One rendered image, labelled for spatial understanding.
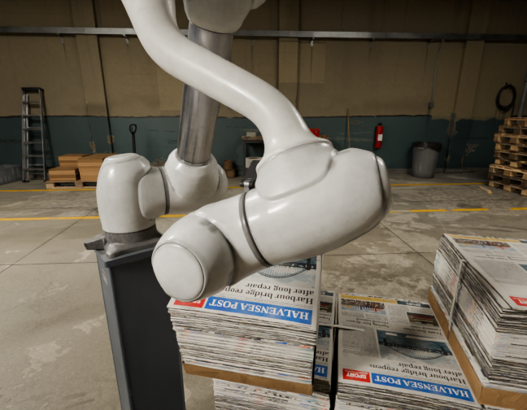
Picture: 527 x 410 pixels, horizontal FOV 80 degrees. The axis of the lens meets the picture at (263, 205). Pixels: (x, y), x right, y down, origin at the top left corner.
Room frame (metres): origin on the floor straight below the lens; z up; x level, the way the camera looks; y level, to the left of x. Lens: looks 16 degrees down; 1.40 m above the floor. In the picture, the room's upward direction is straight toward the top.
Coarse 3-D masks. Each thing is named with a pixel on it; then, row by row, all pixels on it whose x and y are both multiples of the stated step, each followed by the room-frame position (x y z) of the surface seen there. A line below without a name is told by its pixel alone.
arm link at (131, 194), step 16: (112, 160) 0.89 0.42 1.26; (128, 160) 0.90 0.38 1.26; (144, 160) 0.93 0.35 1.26; (112, 176) 0.86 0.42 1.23; (128, 176) 0.87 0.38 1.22; (144, 176) 0.90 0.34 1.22; (160, 176) 0.94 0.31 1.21; (96, 192) 0.89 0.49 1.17; (112, 192) 0.85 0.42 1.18; (128, 192) 0.86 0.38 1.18; (144, 192) 0.89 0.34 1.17; (160, 192) 0.91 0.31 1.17; (112, 208) 0.85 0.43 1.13; (128, 208) 0.86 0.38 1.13; (144, 208) 0.88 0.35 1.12; (160, 208) 0.91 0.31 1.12; (112, 224) 0.86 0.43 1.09; (128, 224) 0.86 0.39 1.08; (144, 224) 0.89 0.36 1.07
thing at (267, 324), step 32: (256, 288) 0.56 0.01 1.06; (288, 288) 0.55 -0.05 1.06; (320, 288) 0.61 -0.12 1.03; (192, 320) 0.52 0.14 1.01; (224, 320) 0.50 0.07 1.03; (256, 320) 0.49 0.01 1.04; (288, 320) 0.48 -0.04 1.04; (192, 352) 0.56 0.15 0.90; (224, 352) 0.54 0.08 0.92; (256, 352) 0.52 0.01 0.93; (288, 352) 0.50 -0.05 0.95
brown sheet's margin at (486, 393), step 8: (432, 296) 0.82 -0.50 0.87; (432, 304) 0.81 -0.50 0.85; (440, 312) 0.74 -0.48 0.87; (440, 320) 0.74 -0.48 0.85; (448, 328) 0.68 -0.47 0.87; (448, 336) 0.67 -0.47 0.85; (456, 344) 0.62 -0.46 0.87; (456, 352) 0.62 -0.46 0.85; (464, 360) 0.57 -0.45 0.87; (464, 368) 0.57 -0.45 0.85; (472, 368) 0.54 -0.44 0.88; (472, 376) 0.53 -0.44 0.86; (472, 384) 0.53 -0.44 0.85; (480, 384) 0.50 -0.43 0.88; (480, 392) 0.50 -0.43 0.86; (488, 392) 0.49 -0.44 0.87; (496, 392) 0.49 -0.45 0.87; (504, 392) 0.48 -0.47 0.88; (512, 392) 0.48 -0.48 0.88; (480, 400) 0.49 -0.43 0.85; (488, 400) 0.49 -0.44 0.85; (496, 400) 0.49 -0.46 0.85; (504, 400) 0.48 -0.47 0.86; (512, 400) 0.48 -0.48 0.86; (520, 400) 0.48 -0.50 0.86; (512, 408) 0.48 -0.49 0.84; (520, 408) 0.48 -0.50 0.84
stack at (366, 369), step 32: (320, 320) 0.77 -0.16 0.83; (352, 320) 0.77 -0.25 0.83; (384, 320) 0.77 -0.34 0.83; (416, 320) 0.77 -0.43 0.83; (320, 352) 0.64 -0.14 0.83; (352, 352) 0.64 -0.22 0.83; (384, 352) 0.64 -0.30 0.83; (416, 352) 0.64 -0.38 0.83; (448, 352) 0.64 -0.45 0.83; (224, 384) 0.62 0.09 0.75; (320, 384) 0.56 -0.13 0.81; (352, 384) 0.55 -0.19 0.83; (384, 384) 0.55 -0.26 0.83; (416, 384) 0.55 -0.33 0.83; (448, 384) 0.55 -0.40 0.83
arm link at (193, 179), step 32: (192, 0) 0.72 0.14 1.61; (224, 0) 0.72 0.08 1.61; (256, 0) 0.76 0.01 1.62; (192, 32) 0.78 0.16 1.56; (224, 32) 0.76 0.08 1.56; (192, 96) 0.83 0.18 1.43; (192, 128) 0.87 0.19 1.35; (192, 160) 0.92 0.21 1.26; (192, 192) 0.94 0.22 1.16; (224, 192) 1.03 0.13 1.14
